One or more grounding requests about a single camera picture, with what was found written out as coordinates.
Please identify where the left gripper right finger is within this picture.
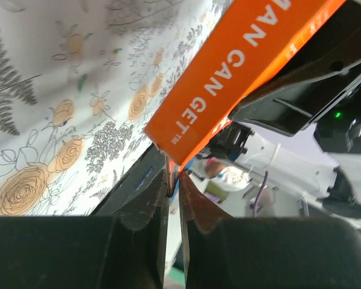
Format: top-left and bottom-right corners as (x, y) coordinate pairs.
(179, 172), (361, 288)

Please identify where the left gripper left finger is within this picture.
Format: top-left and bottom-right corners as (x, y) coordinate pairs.
(0, 173), (168, 288)

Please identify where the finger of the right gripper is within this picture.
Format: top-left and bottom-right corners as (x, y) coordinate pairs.
(229, 1), (361, 136)

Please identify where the orange razor box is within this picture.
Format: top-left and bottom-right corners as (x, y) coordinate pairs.
(145, 0), (342, 166)

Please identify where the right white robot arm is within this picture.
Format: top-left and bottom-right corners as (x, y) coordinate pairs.
(193, 1), (361, 219)

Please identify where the floral tablecloth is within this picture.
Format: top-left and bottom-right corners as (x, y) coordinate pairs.
(0, 1), (230, 216)

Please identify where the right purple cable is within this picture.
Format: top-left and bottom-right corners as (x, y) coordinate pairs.
(252, 171), (270, 217)

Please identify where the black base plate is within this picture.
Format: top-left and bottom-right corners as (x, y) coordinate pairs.
(91, 144), (165, 216)

